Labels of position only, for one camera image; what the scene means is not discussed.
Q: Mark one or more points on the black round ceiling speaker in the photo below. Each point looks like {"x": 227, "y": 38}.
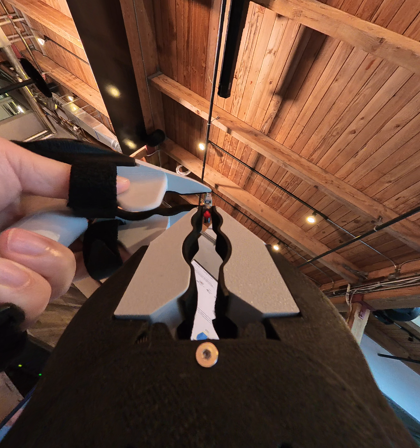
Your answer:
{"x": 154, "y": 137}

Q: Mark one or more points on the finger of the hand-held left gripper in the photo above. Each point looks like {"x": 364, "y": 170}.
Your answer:
{"x": 185, "y": 183}
{"x": 143, "y": 231}

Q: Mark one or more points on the black round disc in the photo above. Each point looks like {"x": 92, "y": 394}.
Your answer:
{"x": 37, "y": 77}

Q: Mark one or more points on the small red metal connector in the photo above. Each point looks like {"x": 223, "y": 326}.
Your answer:
{"x": 207, "y": 214}

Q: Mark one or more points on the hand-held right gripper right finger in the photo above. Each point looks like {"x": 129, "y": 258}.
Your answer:
{"x": 255, "y": 280}

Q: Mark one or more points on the wooden support post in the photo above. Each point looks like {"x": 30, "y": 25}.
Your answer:
{"x": 358, "y": 322}

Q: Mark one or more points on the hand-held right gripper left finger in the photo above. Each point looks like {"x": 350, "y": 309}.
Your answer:
{"x": 154, "y": 280}

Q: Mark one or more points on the black lighting track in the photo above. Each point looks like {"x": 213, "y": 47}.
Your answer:
{"x": 255, "y": 172}

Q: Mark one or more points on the silver air duct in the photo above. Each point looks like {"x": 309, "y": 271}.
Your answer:
{"x": 87, "y": 122}

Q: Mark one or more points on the black device with green lights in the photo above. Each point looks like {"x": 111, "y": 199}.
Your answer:
{"x": 28, "y": 364}

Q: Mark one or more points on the black steel ceiling beam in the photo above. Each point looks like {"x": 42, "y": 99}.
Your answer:
{"x": 101, "y": 52}

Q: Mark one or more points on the person's left hand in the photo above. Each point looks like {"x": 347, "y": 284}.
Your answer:
{"x": 21, "y": 182}

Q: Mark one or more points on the long black ceiling rail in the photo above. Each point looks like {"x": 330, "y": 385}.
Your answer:
{"x": 370, "y": 232}

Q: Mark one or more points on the black tube ceiling lamp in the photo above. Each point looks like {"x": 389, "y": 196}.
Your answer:
{"x": 231, "y": 52}

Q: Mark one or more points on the white printed paper sheet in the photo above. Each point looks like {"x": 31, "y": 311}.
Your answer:
{"x": 204, "y": 297}

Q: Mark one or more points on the thin black hanging rod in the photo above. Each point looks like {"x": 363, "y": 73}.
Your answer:
{"x": 212, "y": 105}

